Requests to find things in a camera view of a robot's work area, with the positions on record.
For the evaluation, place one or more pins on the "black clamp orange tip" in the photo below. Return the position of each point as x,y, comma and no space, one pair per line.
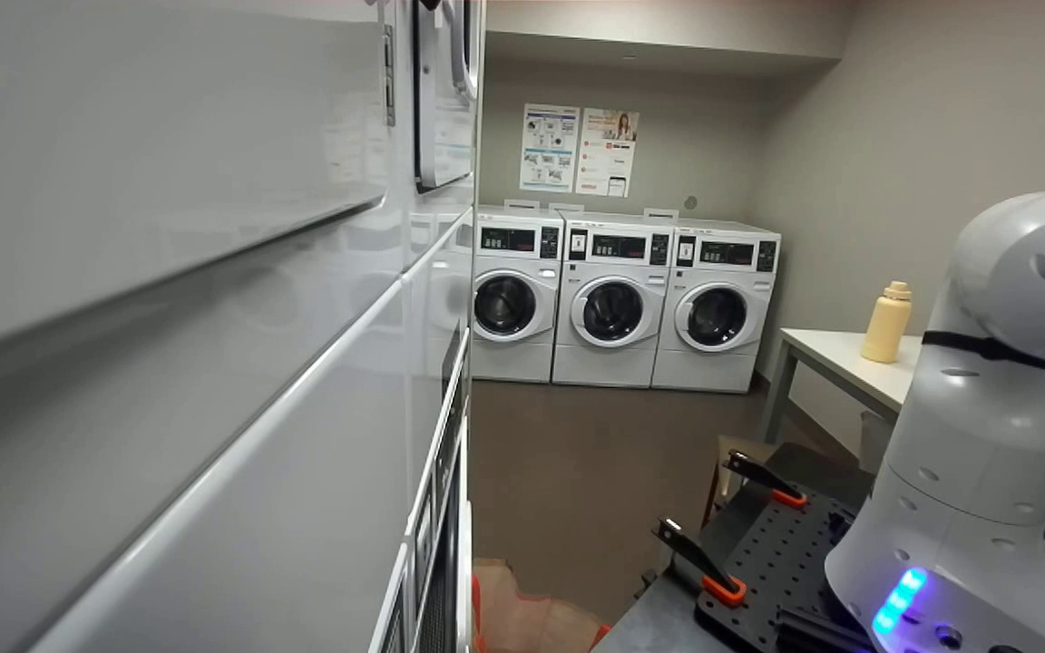
699,565
763,475

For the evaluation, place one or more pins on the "white front-load washing machine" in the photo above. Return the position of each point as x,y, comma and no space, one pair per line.
509,348
715,369
613,365

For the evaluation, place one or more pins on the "grey stacked dryer numbered four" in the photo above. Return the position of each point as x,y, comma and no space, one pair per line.
182,458

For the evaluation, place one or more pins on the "white orange wall notice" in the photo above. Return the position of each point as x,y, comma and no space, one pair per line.
606,151

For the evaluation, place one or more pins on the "black cart with clamps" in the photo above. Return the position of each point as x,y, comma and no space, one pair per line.
776,555

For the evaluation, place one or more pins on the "grey dryer door swung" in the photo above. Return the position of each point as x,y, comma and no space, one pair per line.
440,97

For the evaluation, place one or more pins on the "blue white wall notice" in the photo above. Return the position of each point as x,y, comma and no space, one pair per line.
545,146

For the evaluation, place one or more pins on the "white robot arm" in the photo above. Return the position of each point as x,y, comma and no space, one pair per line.
994,448

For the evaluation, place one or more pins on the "cream plastic bottle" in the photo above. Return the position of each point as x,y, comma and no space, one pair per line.
885,326

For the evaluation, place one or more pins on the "grey stacked dryer numbered five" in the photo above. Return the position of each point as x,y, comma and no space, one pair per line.
443,277

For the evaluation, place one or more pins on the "white folding table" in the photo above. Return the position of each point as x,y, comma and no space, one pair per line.
850,358

